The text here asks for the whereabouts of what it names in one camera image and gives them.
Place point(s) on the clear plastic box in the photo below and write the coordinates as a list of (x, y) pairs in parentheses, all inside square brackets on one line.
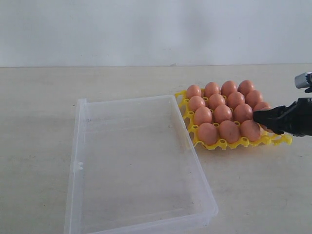
[(134, 170)]

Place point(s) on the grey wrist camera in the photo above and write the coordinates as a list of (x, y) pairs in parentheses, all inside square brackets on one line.
[(304, 81)]

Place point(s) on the yellow plastic egg tray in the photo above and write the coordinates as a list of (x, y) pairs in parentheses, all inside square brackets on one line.
[(266, 138)]

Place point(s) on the brown egg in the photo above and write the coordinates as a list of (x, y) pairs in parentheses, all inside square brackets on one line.
[(235, 99), (207, 133), (228, 87), (192, 91), (250, 130), (253, 98), (222, 113), (229, 131), (266, 129), (215, 100), (262, 105), (211, 88), (202, 115), (242, 113), (245, 87), (196, 102)]

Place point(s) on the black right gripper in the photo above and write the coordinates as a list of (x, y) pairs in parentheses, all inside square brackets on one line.
[(295, 119)]

